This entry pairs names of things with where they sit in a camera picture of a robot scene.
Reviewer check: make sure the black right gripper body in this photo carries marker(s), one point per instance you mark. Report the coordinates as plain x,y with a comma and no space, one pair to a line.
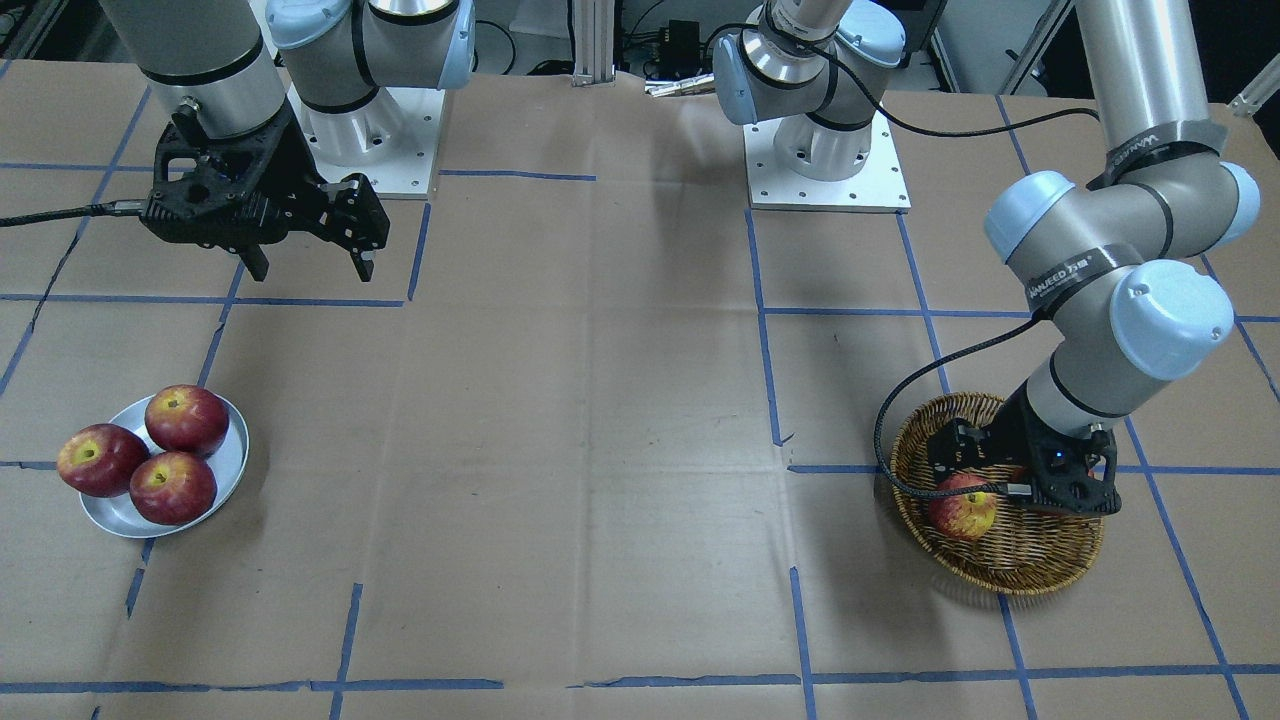
290,166

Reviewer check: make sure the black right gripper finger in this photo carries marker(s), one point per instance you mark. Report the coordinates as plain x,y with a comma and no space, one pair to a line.
254,261
364,262

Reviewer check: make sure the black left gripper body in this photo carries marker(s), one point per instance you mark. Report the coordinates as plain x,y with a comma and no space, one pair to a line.
1012,432

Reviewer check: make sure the yellow red apple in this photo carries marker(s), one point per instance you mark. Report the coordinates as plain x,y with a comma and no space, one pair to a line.
963,517

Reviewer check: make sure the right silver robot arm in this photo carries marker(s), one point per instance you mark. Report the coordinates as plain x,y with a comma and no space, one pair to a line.
336,53

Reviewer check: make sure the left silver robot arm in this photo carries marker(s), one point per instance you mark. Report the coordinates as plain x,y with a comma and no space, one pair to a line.
1106,263

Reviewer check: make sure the woven wicker basket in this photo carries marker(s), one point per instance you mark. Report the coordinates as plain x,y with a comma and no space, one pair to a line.
1025,552

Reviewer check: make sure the red apple on plate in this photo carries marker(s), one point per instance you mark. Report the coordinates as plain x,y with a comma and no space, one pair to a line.
99,461
187,418
173,488

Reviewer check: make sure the light blue plate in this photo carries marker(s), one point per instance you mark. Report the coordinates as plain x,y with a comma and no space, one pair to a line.
118,516

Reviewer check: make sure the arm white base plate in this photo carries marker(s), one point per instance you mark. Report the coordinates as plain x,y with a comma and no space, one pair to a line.
420,150
880,170

